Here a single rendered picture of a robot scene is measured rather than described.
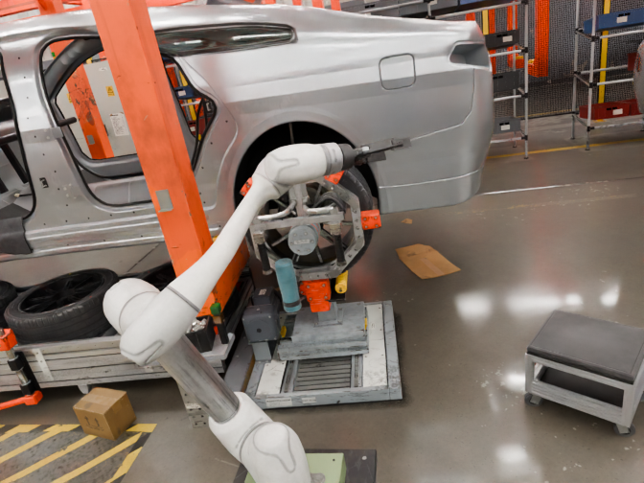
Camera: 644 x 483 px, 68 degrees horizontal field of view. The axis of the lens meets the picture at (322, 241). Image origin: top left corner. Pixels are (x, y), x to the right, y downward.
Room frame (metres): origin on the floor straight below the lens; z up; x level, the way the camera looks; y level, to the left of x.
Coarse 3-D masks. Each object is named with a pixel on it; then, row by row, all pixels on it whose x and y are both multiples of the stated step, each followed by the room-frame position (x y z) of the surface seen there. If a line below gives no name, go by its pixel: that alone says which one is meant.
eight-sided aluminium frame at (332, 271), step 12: (312, 180) 2.11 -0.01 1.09; (324, 180) 2.11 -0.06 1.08; (336, 192) 2.10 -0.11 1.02; (348, 192) 2.13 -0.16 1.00; (360, 228) 2.09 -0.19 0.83; (252, 240) 2.17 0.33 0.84; (360, 240) 2.08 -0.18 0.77; (348, 252) 2.10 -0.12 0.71; (336, 264) 2.11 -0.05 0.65; (300, 276) 2.14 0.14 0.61; (312, 276) 2.13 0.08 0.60; (324, 276) 2.12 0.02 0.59; (336, 276) 2.11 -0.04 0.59
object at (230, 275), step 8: (240, 248) 2.56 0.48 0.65; (240, 256) 2.53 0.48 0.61; (248, 256) 2.68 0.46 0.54; (232, 264) 2.37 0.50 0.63; (240, 264) 2.49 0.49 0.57; (224, 272) 2.24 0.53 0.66; (232, 272) 2.35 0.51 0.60; (240, 272) 2.46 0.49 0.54; (224, 280) 2.21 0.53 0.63; (232, 280) 2.32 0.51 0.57; (232, 288) 2.28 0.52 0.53
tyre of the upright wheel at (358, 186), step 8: (352, 168) 2.31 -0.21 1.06; (344, 176) 2.18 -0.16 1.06; (352, 176) 2.18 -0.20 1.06; (360, 176) 2.31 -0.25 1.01; (344, 184) 2.18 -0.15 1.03; (352, 184) 2.17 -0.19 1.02; (360, 184) 2.18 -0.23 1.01; (352, 192) 2.17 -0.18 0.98; (360, 192) 2.17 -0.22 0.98; (368, 192) 2.26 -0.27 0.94; (360, 200) 2.17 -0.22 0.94; (368, 200) 2.17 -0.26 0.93; (360, 208) 2.17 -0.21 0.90; (368, 208) 2.16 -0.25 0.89; (248, 232) 2.25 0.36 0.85; (368, 232) 2.16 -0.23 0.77; (248, 240) 2.26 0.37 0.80; (368, 240) 2.16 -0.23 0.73; (360, 256) 2.18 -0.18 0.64; (352, 264) 2.18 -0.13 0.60
